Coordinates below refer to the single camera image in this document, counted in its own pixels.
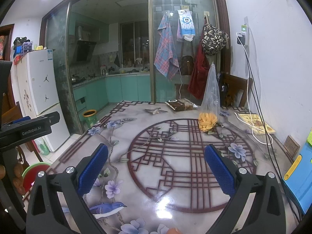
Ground green yellow trash bin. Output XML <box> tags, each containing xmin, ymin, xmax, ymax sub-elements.
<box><xmin>83</xmin><ymin>109</ymin><xmax>98</xmax><ymax>128</ymax></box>

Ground brown snack package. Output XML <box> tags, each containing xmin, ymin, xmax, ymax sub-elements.
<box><xmin>165</xmin><ymin>98</ymin><xmax>198</xmax><ymax>112</ymax></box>

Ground white charging cable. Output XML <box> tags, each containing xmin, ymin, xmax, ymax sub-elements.
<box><xmin>235</xmin><ymin>31</ymin><xmax>274</xmax><ymax>145</ymax></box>

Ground clear bag with orange snacks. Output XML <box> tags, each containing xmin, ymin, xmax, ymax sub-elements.
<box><xmin>198</xmin><ymin>63</ymin><xmax>220</xmax><ymax>132</ymax></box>

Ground patterned hanging bag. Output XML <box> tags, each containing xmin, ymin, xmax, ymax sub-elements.
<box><xmin>201</xmin><ymin>24</ymin><xmax>229</xmax><ymax>56</ymax></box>

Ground small wooden block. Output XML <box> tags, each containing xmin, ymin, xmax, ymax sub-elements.
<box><xmin>284</xmin><ymin>135</ymin><xmax>300</xmax><ymax>157</ymax></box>

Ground teal kitchen cabinets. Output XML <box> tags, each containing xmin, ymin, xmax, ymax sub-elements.
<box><xmin>73</xmin><ymin>73</ymin><xmax>152</xmax><ymax>114</ymax></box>

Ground blue plastic toy board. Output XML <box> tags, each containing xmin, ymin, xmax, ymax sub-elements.
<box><xmin>283</xmin><ymin>132</ymin><xmax>312</xmax><ymax>215</ymax></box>

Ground green detergent bottle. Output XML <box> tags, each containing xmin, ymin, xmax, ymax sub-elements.
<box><xmin>34</xmin><ymin>138</ymin><xmax>50</xmax><ymax>156</ymax></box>

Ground black cable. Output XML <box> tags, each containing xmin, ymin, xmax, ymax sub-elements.
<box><xmin>239</xmin><ymin>35</ymin><xmax>303</xmax><ymax>222</ymax></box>

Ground carved dark wooden chair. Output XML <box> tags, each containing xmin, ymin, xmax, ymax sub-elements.
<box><xmin>16</xmin><ymin>146</ymin><xmax>28</xmax><ymax>166</ymax></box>

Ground wooden chair at wall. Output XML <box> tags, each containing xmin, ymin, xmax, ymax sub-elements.
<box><xmin>219</xmin><ymin>73</ymin><xmax>253</xmax><ymax>107</ymax></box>

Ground brown hanging handbag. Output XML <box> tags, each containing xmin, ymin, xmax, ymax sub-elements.
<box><xmin>180</xmin><ymin>56</ymin><xmax>194</xmax><ymax>75</ymax></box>

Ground blue white hanging package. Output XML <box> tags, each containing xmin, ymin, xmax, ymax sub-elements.
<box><xmin>177</xmin><ymin>9</ymin><xmax>196</xmax><ymax>42</ymax></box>

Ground red hanging garment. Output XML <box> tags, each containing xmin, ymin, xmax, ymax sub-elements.
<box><xmin>188</xmin><ymin>33</ymin><xmax>210</xmax><ymax>99</ymax></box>

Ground wall charger plug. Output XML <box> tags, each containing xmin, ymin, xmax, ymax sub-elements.
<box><xmin>236</xmin><ymin>24</ymin><xmax>250</xmax><ymax>46</ymax></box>

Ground plaid hanging towel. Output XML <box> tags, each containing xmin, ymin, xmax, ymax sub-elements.
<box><xmin>154</xmin><ymin>14</ymin><xmax>179</xmax><ymax>80</ymax></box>

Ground person's left hand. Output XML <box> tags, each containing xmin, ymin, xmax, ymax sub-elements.
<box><xmin>0</xmin><ymin>162</ymin><xmax>26</xmax><ymax>195</ymax></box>

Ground red green plastic basin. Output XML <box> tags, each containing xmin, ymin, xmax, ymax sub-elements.
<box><xmin>22</xmin><ymin>162</ymin><xmax>51</xmax><ymax>192</ymax></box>

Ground yellow booklet on table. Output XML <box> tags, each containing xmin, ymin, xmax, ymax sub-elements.
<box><xmin>235</xmin><ymin>113</ymin><xmax>276</xmax><ymax>135</ymax></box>

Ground black range hood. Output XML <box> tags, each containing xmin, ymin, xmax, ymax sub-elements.
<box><xmin>74</xmin><ymin>40</ymin><xmax>97</xmax><ymax>62</ymax></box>

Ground white refrigerator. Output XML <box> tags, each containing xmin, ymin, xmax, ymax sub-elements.
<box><xmin>16</xmin><ymin>49</ymin><xmax>70</xmax><ymax>152</ymax></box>

